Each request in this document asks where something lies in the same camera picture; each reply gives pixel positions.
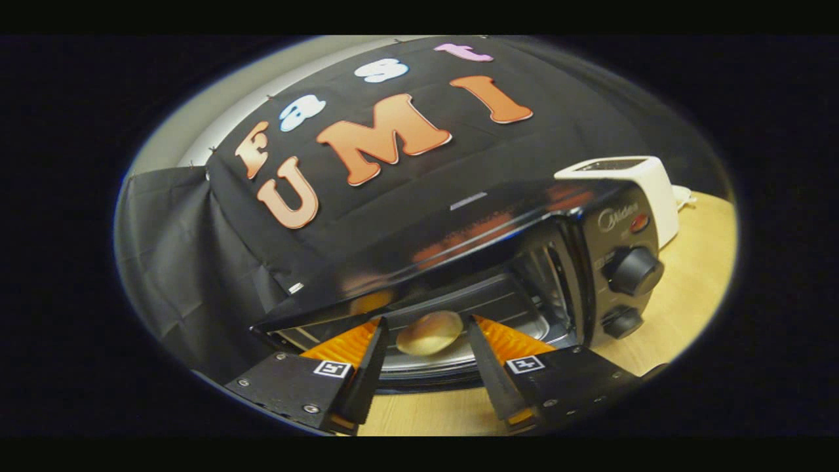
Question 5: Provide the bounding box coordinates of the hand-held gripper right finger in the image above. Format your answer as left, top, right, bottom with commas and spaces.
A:
467, 315, 641, 433

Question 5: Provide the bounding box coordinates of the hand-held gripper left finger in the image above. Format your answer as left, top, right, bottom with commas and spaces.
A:
224, 317, 391, 435

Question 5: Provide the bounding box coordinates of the brown bread bun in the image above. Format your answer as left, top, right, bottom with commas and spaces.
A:
395, 311, 464, 357

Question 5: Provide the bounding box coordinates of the black toaster oven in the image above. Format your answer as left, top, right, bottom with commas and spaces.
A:
249, 177, 666, 394

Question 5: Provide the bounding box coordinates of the white slot toaster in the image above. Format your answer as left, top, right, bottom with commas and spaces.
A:
554, 156, 680, 250

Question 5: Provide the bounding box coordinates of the black backdrop cloth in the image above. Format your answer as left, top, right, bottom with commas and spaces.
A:
205, 36, 732, 296

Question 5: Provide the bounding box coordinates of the plain dark curtain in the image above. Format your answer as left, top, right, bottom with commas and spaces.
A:
115, 164, 289, 387

